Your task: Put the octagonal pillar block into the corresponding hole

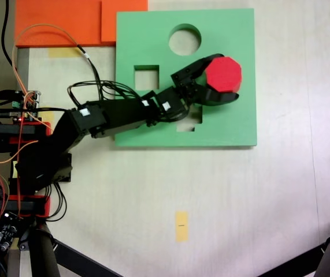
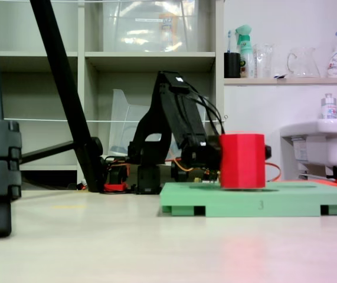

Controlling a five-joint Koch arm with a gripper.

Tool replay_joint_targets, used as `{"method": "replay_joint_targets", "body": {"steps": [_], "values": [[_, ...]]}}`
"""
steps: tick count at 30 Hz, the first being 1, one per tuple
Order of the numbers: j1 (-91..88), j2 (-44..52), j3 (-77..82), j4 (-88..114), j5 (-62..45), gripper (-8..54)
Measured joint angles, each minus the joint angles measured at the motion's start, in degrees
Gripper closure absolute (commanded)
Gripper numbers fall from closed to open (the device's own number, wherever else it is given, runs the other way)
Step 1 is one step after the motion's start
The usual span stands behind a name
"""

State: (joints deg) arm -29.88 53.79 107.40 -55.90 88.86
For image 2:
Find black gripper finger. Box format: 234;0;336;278
263;143;273;163

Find red octagonal pillar block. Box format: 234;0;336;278
219;133;267;189

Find green shape sorting board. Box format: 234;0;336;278
159;181;337;218

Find white sink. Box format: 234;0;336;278
280;117;337;179

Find small clear sanitizer bottle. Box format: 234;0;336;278
320;93;337;120

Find clear measuring cup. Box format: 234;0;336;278
253;43;275;79

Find black cup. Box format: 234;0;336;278
224;52;241;79

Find clear plastic file holder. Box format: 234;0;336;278
109;88;210;157

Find clear glass pitcher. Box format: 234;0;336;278
287;47;321;78

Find green spray bottle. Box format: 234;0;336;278
235;24;256;79

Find beige shelf unit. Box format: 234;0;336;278
0;0;225;183

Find clear plastic storage box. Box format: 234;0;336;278
102;0;200;53

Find black tripod leg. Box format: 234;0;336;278
29;0;104;192

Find black tripod brace strut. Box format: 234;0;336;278
19;140;77;166

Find thin orange wire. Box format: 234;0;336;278
264;161;282;182

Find circuit board with wires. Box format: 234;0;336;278
202;169;221;183

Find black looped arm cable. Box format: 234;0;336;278
185;82;227;137

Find thin white cord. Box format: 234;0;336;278
2;115;230;123

